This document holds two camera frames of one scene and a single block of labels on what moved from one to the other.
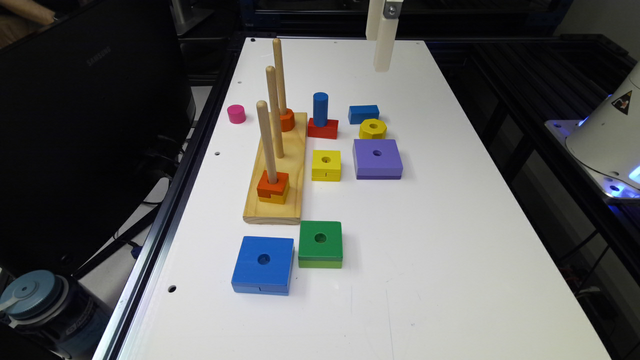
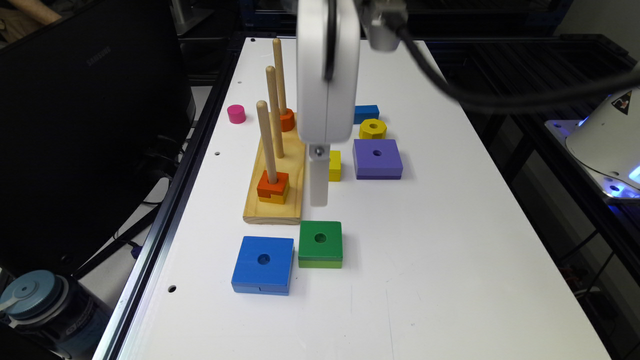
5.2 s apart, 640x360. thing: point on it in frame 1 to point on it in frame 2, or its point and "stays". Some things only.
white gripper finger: (386, 39) to (327, 68)
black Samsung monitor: (92, 108) stays
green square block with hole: (320, 244) stays
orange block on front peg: (265, 189) stays
